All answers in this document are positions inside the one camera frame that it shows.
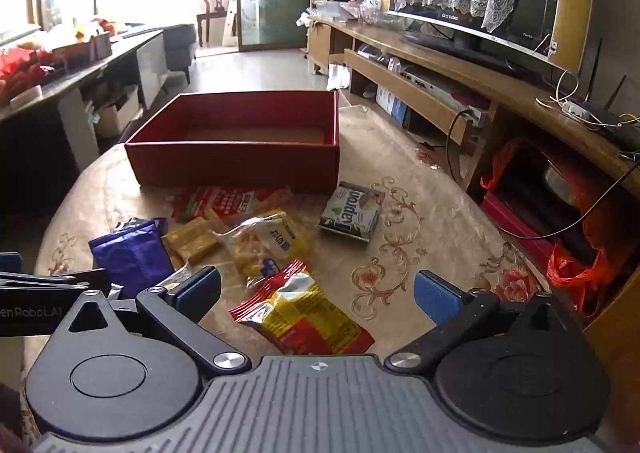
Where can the open cardboard box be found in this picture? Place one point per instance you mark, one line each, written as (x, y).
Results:
(117, 115)

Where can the dark side table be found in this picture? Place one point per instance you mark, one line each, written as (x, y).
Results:
(60, 83)

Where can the silver set-top box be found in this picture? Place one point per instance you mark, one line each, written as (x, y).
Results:
(440, 88)

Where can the green wafer packet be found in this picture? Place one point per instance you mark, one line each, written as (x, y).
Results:
(350, 213)

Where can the wooden television stand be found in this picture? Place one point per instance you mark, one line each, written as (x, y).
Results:
(500, 88)

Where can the magenta flat box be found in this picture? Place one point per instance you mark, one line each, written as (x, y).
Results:
(515, 223)

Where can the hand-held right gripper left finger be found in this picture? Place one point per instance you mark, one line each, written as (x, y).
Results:
(200, 289)

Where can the orange plastic bag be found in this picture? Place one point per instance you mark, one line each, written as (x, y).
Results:
(580, 273)

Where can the grey sofa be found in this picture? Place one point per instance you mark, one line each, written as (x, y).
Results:
(180, 48)

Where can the red cardboard box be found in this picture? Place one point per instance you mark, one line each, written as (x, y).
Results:
(230, 163)

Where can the clear packet of yellow chips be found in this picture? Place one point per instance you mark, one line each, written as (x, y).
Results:
(265, 243)

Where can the clear plastic bag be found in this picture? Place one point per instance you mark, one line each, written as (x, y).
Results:
(372, 5)

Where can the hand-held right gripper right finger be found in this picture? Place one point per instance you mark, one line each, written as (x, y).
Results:
(440, 295)

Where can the purple snack packet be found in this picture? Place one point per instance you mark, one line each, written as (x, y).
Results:
(132, 253)

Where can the black router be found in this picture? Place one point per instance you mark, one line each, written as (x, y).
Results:
(615, 120)

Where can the flat orange box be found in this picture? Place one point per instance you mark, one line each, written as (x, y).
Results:
(72, 52)

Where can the pile of red packets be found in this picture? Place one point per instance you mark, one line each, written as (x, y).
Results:
(20, 73)

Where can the gold snack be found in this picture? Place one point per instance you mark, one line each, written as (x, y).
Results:
(190, 238)

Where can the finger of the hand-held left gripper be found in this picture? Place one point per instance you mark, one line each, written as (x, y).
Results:
(50, 281)
(10, 263)

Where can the white paper bag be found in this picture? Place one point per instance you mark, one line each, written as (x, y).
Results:
(337, 77)

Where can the small white carton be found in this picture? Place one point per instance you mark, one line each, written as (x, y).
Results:
(101, 45)

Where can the blue and white box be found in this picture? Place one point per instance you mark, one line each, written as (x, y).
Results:
(392, 105)

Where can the red and yellow snack packet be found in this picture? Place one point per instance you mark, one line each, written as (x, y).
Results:
(305, 318)

